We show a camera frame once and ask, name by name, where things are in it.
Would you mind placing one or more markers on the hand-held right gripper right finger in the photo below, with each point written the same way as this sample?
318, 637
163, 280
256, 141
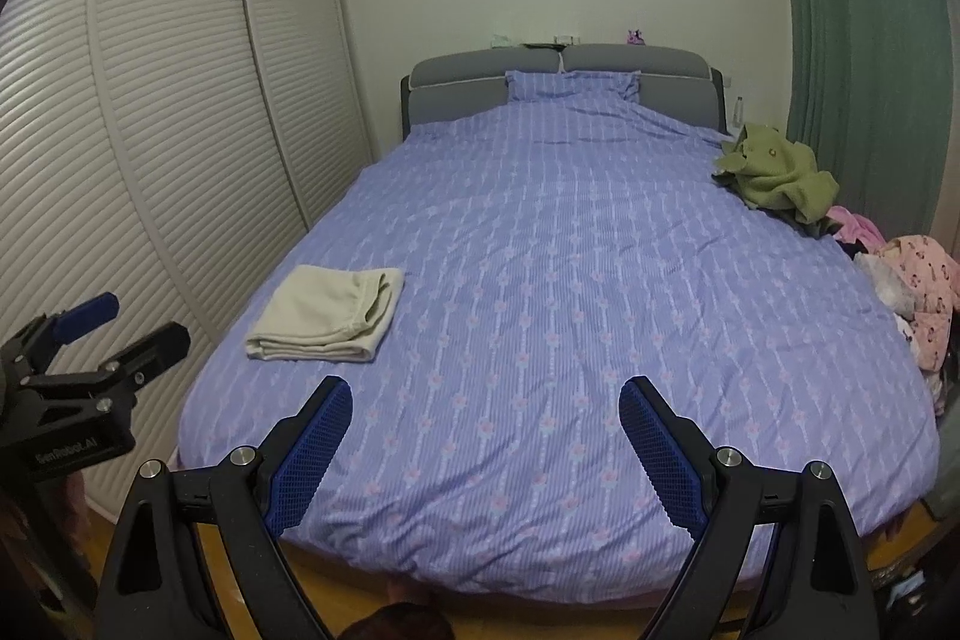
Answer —
660, 452

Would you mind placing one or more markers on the purple floral striped pillow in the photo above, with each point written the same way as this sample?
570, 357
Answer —
574, 85

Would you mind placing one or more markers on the clear bottle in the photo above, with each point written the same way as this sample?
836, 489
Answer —
739, 111

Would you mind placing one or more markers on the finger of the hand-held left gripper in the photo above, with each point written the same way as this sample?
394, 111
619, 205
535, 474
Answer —
146, 347
86, 314

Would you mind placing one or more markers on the small white box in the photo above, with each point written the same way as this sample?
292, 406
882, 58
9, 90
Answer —
568, 39

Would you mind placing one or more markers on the purple floral striped blanket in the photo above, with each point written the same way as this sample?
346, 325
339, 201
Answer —
562, 280

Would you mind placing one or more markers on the white louvred wardrobe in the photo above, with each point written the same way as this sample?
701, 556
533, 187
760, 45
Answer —
150, 85

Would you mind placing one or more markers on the green curtain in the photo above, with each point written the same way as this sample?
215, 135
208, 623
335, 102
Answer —
847, 10

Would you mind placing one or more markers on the pink printed garment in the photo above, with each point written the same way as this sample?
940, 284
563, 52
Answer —
926, 287

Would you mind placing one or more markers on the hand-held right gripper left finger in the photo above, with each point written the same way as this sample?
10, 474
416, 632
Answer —
315, 452

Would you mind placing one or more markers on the dark flat object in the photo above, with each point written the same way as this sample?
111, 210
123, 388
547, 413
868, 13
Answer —
540, 45

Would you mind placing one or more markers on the plain pink garment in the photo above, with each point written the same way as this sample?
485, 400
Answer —
855, 227

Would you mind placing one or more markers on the pale green white object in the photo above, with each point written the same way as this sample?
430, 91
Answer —
502, 40

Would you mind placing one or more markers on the grey padded headboard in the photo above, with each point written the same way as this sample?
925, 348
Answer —
457, 85

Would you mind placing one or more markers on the olive green garment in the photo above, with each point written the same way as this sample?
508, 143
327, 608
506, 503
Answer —
776, 171

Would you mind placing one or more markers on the cream pants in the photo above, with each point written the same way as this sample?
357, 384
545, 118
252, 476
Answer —
322, 314

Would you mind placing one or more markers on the small pink toy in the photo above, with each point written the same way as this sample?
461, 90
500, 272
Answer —
635, 37

